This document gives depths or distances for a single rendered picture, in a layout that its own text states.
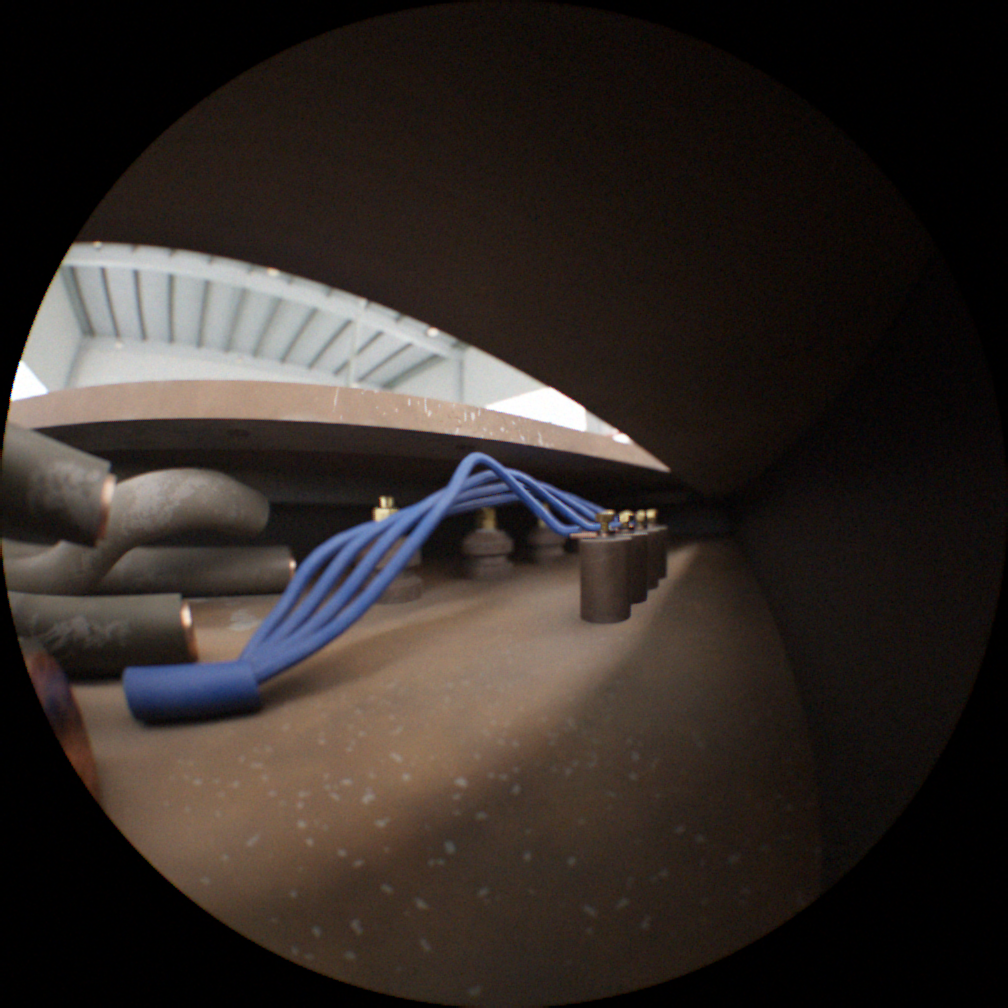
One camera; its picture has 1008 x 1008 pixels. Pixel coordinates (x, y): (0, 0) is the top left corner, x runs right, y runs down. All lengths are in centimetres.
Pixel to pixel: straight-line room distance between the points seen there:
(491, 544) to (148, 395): 29
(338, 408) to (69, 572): 19
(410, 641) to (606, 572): 10
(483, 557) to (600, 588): 16
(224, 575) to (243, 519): 7
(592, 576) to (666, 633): 5
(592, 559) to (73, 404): 32
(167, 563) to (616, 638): 30
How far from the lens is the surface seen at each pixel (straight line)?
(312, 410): 18
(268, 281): 1183
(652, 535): 25
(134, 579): 30
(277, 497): 34
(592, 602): 17
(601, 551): 17
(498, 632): 17
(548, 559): 39
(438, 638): 16
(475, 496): 18
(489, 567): 30
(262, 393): 18
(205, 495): 20
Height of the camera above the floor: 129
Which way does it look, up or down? 3 degrees up
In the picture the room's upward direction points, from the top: 2 degrees counter-clockwise
